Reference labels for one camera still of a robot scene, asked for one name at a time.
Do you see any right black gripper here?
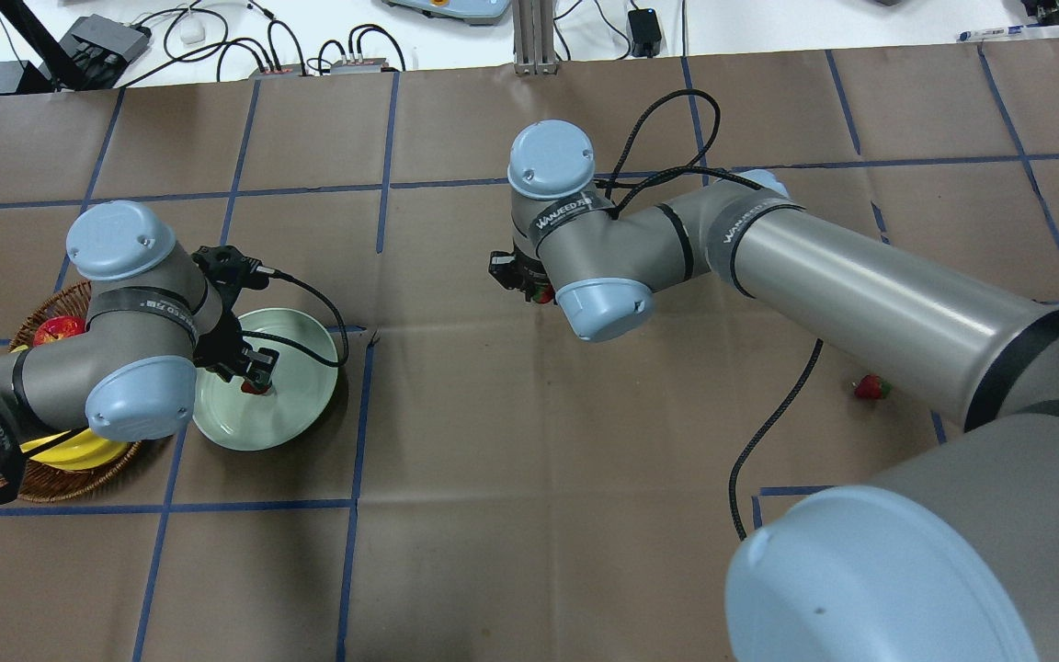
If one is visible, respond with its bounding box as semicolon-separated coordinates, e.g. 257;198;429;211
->
489;250;554;304

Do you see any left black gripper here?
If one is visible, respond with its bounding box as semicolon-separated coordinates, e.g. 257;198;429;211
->
190;245;279;382

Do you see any strawberry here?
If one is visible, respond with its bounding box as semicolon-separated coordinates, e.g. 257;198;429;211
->
852;374;894;401
240;378;272;395
532;286;555;305

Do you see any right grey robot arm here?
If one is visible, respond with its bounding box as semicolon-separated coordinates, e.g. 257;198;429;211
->
489;119;1059;661

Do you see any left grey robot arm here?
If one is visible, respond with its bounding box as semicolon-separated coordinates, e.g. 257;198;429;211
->
0;200;280;506

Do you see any light green plate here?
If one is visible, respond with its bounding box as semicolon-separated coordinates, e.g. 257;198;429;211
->
193;307;341;451

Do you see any red apple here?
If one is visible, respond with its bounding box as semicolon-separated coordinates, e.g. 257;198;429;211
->
32;314;85;347

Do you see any yellow banana bunch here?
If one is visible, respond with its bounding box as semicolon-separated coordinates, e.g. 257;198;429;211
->
20;428;130;471

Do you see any brown wicker basket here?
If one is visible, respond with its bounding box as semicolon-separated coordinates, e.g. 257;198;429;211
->
8;281;146;503

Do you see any black power adapter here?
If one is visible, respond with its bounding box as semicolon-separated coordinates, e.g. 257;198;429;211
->
627;7;664;58

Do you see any black box device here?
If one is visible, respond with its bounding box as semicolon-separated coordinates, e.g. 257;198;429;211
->
59;14;152;64

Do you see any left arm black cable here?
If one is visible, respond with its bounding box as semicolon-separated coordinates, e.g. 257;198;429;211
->
254;267;351;369

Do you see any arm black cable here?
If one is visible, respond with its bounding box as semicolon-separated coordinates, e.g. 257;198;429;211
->
598;89;825;542
254;267;351;369

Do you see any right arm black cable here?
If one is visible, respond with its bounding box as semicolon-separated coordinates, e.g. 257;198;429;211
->
598;89;825;542

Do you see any aluminium frame post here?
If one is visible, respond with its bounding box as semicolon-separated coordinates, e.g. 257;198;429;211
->
511;0;559;78

